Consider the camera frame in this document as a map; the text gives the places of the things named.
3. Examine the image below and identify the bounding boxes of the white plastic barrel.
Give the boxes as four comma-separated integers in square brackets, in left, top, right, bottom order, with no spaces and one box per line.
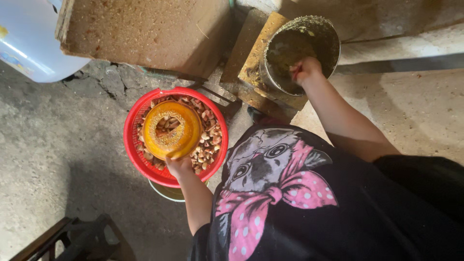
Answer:
[0,0,91,83]

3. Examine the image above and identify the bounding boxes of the wooden board under hopper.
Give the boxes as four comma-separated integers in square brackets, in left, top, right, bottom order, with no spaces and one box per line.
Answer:
[220,8,309,124]

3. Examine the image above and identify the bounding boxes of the metal grinder hopper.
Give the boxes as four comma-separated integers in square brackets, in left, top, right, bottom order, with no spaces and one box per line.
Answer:
[260,15,341,97]

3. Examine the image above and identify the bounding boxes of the dusty wooden box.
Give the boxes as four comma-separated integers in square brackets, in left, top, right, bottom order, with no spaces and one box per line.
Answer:
[55,0,232,80]

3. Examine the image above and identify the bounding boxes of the green rimmed bucket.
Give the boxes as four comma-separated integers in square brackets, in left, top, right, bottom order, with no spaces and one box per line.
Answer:
[148,179,210,202]

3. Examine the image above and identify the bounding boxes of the black graphic shirt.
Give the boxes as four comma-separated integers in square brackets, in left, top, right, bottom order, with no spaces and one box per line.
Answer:
[188,116,464,261]

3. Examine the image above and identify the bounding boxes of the person's right hand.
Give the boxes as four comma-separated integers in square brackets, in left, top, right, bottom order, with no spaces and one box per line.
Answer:
[289,57,323,87]

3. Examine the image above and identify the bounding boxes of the dark wooden stool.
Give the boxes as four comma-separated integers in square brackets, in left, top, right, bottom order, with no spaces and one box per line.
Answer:
[9,214,136,261]

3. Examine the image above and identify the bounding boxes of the orange plastic bowl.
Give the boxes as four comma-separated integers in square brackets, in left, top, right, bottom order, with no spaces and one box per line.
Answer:
[142,100,203,161]

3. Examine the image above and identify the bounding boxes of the red plastic basket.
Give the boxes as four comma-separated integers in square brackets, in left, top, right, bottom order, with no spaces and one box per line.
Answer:
[123,87,229,188]

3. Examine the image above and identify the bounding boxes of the person's left hand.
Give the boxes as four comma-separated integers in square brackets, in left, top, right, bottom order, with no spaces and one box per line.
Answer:
[165,152,195,181]

